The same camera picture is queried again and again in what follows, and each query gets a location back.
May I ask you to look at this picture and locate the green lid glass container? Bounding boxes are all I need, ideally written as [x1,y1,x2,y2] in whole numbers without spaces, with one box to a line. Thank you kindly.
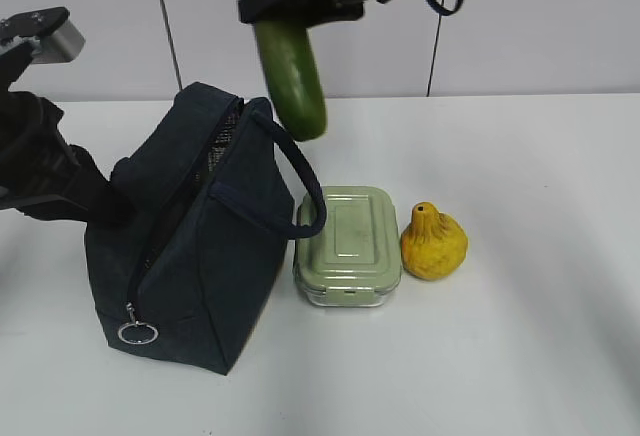
[293,186,402,308]

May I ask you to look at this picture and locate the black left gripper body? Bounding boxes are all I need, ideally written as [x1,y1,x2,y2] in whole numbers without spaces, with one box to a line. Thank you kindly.
[0,89,109,221]

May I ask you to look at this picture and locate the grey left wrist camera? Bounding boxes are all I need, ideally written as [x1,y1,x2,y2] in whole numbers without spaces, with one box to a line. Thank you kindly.
[1,6,86,64]

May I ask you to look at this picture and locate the yellow pear shaped fruit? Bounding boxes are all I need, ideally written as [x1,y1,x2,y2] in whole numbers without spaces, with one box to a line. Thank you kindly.
[400,202,469,281]

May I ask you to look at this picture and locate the dark blue lunch bag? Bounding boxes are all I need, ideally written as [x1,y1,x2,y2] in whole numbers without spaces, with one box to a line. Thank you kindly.
[84,82,327,375]

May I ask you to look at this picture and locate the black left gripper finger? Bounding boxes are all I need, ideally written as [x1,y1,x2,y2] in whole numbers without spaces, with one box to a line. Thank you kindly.
[70,145,136,228]

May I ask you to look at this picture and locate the green cucumber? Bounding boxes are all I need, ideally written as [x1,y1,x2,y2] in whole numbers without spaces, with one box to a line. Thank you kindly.
[239,0,327,141]

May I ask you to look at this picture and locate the silver zipper pull ring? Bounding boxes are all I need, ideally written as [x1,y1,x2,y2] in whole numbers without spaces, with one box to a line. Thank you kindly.
[118,301,159,346]

